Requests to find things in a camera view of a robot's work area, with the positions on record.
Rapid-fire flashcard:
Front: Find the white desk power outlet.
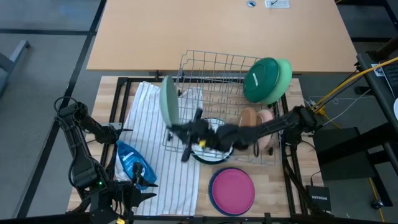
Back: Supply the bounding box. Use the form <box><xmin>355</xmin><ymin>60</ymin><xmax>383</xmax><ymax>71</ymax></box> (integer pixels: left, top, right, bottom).
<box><xmin>264</xmin><ymin>0</ymin><xmax>290</xmax><ymax>9</ymax></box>

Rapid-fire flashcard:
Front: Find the black metal table frame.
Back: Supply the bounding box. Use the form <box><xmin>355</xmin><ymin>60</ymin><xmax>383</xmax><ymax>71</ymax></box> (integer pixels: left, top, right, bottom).
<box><xmin>65</xmin><ymin>76</ymin><xmax>315</xmax><ymax>224</ymax></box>

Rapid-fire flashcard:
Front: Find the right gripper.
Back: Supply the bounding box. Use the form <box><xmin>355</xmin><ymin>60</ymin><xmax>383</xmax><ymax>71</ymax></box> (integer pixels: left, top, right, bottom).
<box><xmin>170</xmin><ymin>108</ymin><xmax>220</xmax><ymax>162</ymax></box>

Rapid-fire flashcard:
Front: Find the small teal green plate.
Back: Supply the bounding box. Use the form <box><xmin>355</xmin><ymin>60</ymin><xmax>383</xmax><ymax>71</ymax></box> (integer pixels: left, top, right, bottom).
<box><xmin>243</xmin><ymin>57</ymin><xmax>280</xmax><ymax>104</ymax></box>

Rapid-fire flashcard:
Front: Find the yellow cable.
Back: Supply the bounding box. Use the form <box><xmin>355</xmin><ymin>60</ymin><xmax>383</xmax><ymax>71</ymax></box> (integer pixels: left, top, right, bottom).
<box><xmin>312</xmin><ymin>57</ymin><xmax>398</xmax><ymax>113</ymax></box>

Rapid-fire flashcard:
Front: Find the light green plate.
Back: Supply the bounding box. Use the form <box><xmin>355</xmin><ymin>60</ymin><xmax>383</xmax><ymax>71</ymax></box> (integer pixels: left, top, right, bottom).
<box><xmin>261</xmin><ymin>58</ymin><xmax>294</xmax><ymax>105</ymax></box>

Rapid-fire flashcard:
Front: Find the blue dish soap bottle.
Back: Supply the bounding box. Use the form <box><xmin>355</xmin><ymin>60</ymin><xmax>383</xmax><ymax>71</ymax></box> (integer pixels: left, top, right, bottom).
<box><xmin>116</xmin><ymin>139</ymin><xmax>158</xmax><ymax>190</ymax></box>

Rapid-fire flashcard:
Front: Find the black Netgear network box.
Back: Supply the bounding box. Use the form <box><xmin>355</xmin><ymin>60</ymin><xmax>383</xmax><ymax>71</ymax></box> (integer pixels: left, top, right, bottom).
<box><xmin>305</xmin><ymin>185</ymin><xmax>332</xmax><ymax>212</ymax></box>

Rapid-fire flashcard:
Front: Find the blue patterned white-bottomed plate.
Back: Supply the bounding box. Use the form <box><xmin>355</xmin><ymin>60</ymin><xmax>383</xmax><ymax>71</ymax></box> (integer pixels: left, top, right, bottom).
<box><xmin>207</xmin><ymin>166</ymin><xmax>256</xmax><ymax>217</ymax></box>

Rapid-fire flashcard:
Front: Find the pink beige plate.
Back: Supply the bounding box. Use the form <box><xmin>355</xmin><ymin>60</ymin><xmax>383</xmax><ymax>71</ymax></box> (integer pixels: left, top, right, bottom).
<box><xmin>255</xmin><ymin>108</ymin><xmax>277</xmax><ymax>150</ymax></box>

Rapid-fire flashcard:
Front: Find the sage green plate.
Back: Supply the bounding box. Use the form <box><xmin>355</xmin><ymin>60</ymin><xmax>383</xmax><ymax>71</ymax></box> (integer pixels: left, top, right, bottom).
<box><xmin>160</xmin><ymin>75</ymin><xmax>180</xmax><ymax>128</ymax></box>

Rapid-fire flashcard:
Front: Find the grey bench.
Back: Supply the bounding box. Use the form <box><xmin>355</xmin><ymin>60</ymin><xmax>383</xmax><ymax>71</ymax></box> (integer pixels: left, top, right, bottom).
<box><xmin>0</xmin><ymin>39</ymin><xmax>31</xmax><ymax>94</ymax></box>

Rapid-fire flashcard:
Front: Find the white striped dish towel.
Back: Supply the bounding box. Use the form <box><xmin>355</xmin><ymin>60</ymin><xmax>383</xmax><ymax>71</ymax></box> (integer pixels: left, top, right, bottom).
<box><xmin>114</xmin><ymin>81</ymin><xmax>205</xmax><ymax>217</ymax></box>

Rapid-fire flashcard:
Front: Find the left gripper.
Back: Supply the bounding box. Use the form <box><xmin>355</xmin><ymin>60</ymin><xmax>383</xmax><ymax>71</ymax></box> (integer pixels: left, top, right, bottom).
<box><xmin>116</xmin><ymin>181</ymin><xmax>159</xmax><ymax>209</ymax></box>

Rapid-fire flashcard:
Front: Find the grey wire dish rack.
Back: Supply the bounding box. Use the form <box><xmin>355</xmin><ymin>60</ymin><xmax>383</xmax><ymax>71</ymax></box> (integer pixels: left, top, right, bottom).
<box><xmin>161</xmin><ymin>49</ymin><xmax>282</xmax><ymax>166</ymax></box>

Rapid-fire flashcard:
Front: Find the black side cart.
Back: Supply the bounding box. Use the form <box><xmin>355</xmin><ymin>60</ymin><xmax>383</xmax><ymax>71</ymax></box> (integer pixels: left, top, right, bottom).
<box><xmin>312</xmin><ymin>40</ymin><xmax>398</xmax><ymax>208</ymax></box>

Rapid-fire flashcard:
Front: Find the orange brown plate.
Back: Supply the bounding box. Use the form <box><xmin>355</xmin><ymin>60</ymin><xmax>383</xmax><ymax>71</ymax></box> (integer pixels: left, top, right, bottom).
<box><xmin>238</xmin><ymin>107</ymin><xmax>257</xmax><ymax>128</ymax></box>

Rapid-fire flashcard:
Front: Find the light wood desk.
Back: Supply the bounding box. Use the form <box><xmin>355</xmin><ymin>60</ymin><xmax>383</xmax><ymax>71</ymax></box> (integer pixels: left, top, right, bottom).
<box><xmin>86</xmin><ymin>0</ymin><xmax>358</xmax><ymax>74</ymax></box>

